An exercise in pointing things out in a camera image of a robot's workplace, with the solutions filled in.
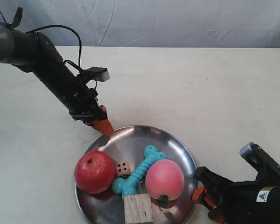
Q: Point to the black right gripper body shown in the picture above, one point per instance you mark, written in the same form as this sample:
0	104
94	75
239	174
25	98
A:
221	190

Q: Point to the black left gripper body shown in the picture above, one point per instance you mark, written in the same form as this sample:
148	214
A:
89	110

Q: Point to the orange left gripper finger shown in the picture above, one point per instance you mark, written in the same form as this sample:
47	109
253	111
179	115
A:
102	123

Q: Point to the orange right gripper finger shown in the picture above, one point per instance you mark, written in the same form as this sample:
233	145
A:
201	196
215	215

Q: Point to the round stainless steel plate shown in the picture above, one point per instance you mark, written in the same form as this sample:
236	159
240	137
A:
127	144

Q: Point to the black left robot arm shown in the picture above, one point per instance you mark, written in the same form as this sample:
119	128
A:
37	54

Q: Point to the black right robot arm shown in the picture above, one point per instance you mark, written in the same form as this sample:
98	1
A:
247	202

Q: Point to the pink toy peach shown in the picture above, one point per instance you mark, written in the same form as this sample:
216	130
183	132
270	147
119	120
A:
164	180

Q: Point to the small wooden die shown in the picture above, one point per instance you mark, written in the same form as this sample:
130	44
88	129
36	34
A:
122	169

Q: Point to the red toy apple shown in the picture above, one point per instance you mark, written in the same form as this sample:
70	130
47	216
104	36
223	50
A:
94	172

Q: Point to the light wooden cube block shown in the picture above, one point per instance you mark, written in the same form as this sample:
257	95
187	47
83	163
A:
138	209

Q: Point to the turquoise rubber bone toy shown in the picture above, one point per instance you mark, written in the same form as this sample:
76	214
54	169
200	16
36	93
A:
128	186

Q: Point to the grey-blue fabric backdrop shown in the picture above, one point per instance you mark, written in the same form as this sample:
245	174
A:
152	23

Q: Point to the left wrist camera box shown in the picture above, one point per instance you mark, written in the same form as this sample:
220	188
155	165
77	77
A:
99	74

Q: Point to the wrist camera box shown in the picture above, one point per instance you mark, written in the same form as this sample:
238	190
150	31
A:
99	74
262	161

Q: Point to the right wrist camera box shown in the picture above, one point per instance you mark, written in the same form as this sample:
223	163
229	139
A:
262	161

